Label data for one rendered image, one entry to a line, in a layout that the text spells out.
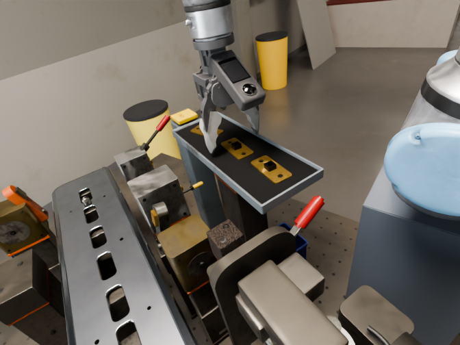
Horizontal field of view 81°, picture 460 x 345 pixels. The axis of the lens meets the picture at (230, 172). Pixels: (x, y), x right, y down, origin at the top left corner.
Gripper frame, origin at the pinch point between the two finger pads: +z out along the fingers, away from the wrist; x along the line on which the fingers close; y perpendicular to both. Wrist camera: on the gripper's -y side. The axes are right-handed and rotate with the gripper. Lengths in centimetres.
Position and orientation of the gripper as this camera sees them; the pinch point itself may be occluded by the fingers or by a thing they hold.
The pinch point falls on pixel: (235, 142)
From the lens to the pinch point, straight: 56.5
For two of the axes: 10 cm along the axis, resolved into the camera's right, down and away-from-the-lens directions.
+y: -4.7, -4.6, 7.5
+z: 1.6, 7.9, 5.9
